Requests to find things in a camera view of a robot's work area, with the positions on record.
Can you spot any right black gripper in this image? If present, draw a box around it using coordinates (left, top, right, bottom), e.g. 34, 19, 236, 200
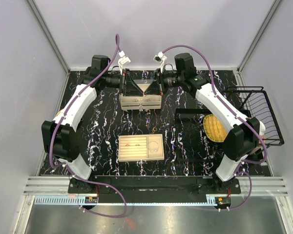
144, 68, 184, 97

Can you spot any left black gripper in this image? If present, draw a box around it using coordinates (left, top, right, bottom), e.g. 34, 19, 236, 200
103, 69, 144, 97

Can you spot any beige jewelry drawer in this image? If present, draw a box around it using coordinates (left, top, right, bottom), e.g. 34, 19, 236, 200
119, 94, 162, 111

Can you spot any pearl bracelet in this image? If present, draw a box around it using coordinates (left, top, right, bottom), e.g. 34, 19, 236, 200
147, 141, 160, 154

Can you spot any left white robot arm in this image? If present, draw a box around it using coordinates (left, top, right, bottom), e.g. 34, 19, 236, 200
42, 51, 144, 193

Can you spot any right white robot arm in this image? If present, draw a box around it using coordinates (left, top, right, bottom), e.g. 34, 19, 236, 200
145, 52, 260, 193

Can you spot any gold earring on table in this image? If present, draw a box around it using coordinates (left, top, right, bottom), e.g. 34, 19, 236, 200
151, 127, 157, 134

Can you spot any yellow woven bamboo plate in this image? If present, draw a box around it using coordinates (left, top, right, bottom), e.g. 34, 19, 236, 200
203, 114, 228, 143

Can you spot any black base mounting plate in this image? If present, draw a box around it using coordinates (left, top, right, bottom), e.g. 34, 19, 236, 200
68, 175, 241, 195

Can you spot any white pink patterned bowl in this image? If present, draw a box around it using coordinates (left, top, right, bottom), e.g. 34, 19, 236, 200
255, 121, 266, 148

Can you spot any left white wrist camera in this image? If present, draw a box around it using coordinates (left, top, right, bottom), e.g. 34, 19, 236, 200
118, 51, 131, 74

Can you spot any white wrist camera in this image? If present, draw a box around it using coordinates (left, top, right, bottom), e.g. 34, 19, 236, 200
118, 51, 131, 74
153, 52, 167, 73

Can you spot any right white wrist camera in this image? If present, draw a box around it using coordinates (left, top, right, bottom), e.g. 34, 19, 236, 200
153, 52, 167, 73

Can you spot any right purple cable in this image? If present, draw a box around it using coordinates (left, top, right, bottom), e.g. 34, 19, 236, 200
162, 45, 268, 211

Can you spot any purple cable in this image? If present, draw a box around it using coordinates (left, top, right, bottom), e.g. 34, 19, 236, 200
162, 45, 268, 211
50, 33, 127, 218

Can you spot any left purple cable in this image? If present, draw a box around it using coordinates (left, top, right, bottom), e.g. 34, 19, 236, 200
50, 33, 127, 218

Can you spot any front beige ring tray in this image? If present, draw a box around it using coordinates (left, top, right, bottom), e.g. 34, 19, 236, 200
118, 134, 165, 162

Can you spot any black wire dish rack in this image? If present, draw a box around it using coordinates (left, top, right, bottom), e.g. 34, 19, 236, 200
221, 86, 284, 147

